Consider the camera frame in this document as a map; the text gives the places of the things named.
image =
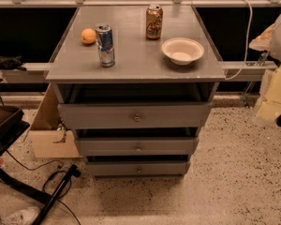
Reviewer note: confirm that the grey top drawer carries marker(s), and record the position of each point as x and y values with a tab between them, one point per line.
161	115

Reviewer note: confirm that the grey drawer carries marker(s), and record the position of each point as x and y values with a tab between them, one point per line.
136	147
161	115
135	169

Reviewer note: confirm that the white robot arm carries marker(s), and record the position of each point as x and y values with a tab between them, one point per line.
269	103

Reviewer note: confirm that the grey drawer cabinet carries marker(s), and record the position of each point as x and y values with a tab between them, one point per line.
142	74

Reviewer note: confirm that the grey bottom drawer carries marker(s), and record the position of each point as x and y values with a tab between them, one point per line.
135	169

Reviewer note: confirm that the grey middle drawer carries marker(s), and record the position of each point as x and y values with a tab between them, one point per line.
136	147

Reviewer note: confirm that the white paper bowl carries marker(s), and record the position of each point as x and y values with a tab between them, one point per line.
182	51

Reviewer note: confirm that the blue silver drink can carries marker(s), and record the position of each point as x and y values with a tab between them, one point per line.
104	42

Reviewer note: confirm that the orange fruit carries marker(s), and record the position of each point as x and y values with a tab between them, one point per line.
88	36

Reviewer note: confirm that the brown gold drink can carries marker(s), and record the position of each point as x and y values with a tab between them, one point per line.
154	19

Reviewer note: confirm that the cardboard box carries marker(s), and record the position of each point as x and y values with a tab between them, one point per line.
49	136

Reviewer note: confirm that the black stand with base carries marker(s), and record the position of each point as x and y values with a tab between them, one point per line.
11	128

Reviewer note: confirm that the black bag on ledge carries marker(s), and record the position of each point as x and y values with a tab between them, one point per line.
10	63

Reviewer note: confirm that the white sneaker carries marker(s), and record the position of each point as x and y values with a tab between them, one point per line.
22	217

